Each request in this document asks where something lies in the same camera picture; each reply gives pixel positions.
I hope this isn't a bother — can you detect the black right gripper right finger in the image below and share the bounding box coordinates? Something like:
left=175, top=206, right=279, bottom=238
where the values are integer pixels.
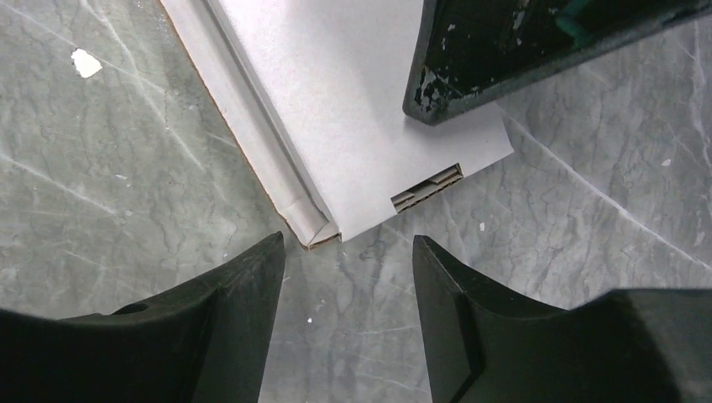
left=412, top=235, right=711, bottom=402

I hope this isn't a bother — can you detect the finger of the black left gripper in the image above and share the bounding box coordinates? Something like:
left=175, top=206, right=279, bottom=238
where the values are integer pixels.
left=402, top=0, right=711, bottom=126

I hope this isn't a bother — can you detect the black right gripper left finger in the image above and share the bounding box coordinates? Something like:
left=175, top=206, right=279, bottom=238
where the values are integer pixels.
left=1, top=233, right=285, bottom=402

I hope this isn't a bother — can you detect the white cardboard box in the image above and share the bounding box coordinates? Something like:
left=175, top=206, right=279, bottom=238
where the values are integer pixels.
left=163, top=1, right=513, bottom=249

